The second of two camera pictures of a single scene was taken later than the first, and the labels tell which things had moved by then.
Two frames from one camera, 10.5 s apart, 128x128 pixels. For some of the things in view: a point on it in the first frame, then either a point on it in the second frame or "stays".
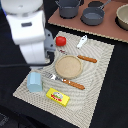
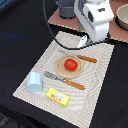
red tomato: (61, 40) → (70, 64)
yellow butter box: (58, 97) stays
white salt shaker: (82, 41) stays
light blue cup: (34, 82) stays
